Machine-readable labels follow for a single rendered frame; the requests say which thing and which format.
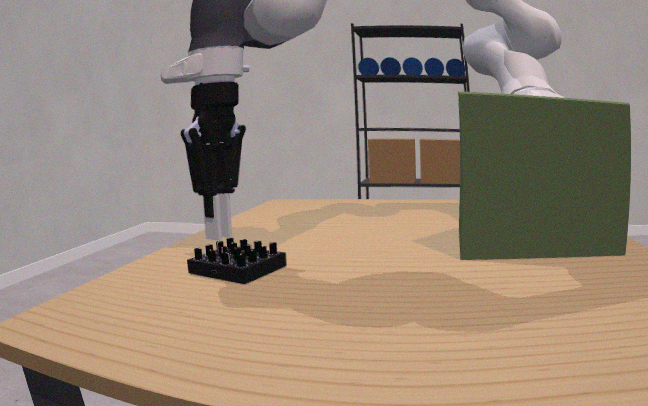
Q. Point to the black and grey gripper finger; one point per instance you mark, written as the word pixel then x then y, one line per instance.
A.
pixel 201 174
pixel 228 171

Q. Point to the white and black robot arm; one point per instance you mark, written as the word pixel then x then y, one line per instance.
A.
pixel 219 28

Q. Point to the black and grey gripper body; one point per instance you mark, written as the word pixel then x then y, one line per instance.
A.
pixel 209 102

